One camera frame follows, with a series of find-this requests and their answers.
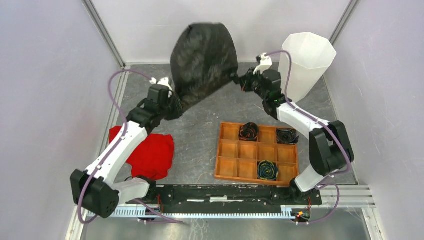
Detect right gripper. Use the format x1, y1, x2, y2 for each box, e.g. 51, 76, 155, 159
237, 67, 269, 101

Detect black trash bag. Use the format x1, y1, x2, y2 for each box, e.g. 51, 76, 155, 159
170, 22, 239, 112

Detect white trash bin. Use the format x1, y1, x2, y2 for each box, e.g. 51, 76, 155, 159
281, 32, 337, 103

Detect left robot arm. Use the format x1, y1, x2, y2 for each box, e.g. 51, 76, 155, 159
70, 83, 175, 224

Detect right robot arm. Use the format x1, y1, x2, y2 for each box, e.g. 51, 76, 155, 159
234, 68, 355, 204

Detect rolled sock orange stripes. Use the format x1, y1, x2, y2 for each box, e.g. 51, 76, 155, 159
238, 122, 260, 142

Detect red cloth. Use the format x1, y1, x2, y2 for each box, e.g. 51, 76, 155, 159
126, 133, 175, 181

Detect rolled sock dark green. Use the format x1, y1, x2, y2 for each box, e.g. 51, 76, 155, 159
276, 128, 300, 145

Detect wooden compartment tray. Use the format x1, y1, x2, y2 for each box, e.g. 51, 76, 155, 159
214, 122, 300, 187

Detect rolled sock yellow blue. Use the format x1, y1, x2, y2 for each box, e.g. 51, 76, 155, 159
257, 160, 279, 181

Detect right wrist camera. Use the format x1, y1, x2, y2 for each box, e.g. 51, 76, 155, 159
253, 52, 273, 75

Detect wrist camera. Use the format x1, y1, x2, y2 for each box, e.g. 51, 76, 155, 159
156, 77, 173, 92
253, 52, 273, 75

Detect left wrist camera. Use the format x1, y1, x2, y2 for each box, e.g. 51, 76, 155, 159
156, 77, 173, 92

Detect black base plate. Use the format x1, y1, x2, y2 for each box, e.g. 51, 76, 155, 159
141, 184, 323, 214

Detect white slotted cable duct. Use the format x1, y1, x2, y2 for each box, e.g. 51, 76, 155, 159
112, 207, 294, 220

